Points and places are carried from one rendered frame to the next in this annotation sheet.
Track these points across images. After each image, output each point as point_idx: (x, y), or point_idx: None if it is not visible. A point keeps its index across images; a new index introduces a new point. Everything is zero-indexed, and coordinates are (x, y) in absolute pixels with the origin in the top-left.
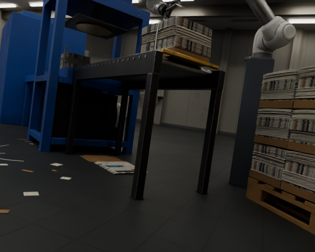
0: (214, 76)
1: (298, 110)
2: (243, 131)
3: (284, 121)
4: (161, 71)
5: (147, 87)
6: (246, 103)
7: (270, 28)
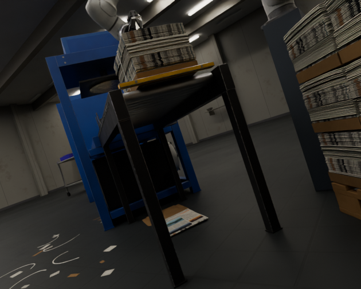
0: (216, 77)
1: (352, 64)
2: (302, 118)
3: (340, 89)
4: (154, 104)
5: (124, 141)
6: (289, 82)
7: None
